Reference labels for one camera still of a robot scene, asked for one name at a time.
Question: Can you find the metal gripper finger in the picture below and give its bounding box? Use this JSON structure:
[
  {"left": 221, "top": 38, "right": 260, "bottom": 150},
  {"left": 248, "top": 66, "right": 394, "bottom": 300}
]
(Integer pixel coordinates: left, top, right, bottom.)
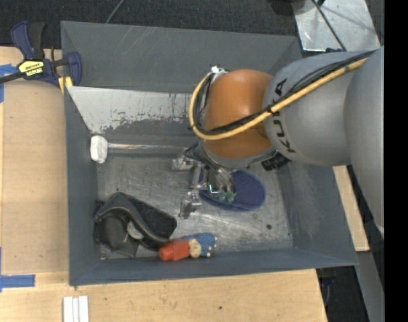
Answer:
[
  {"left": 171, "top": 151, "right": 200, "bottom": 172},
  {"left": 178, "top": 191, "right": 204, "bottom": 220}
]

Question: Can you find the grey metal bin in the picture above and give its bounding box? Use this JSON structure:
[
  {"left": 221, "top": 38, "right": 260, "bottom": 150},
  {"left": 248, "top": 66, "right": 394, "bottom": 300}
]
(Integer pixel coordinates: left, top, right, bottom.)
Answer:
[{"left": 59, "top": 20, "right": 360, "bottom": 286}]

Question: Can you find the red and blue toy figure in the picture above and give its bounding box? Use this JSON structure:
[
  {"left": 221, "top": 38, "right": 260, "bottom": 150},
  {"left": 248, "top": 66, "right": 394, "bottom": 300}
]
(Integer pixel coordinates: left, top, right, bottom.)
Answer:
[{"left": 158, "top": 232, "right": 219, "bottom": 262}]

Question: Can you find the clear rod with white end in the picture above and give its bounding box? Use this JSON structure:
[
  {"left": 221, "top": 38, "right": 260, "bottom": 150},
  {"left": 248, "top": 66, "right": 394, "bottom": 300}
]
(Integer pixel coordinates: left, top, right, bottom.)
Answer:
[{"left": 89, "top": 135, "right": 189, "bottom": 164}]

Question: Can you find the black cylinder on white bracket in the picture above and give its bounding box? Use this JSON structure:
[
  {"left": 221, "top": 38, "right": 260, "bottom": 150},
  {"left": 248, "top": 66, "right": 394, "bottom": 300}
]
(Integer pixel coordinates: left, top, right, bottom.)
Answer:
[{"left": 261, "top": 155, "right": 291, "bottom": 172}]

